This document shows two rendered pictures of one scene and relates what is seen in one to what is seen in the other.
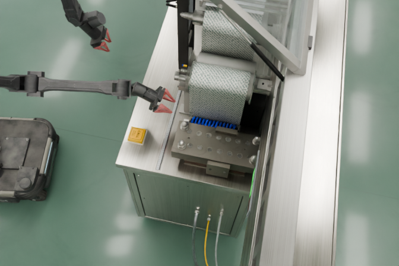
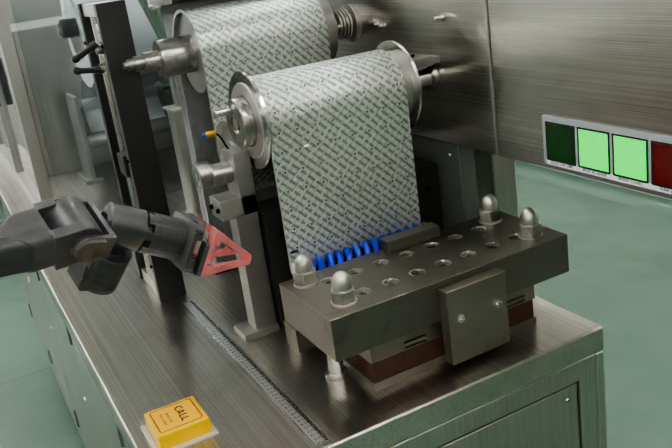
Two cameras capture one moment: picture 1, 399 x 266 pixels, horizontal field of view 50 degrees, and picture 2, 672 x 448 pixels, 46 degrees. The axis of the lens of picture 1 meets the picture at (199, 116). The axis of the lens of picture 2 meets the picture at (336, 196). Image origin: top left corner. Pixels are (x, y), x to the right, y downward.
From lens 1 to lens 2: 138 cm
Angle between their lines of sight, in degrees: 49
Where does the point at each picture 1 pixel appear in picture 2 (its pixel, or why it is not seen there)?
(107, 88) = (30, 226)
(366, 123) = not seen: hidden behind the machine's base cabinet
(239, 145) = (467, 238)
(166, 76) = (143, 322)
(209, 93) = (320, 119)
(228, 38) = (266, 50)
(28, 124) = not seen: outside the picture
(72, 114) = not seen: outside the picture
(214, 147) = (421, 266)
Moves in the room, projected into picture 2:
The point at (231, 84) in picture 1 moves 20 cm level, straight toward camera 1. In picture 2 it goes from (357, 67) to (438, 76)
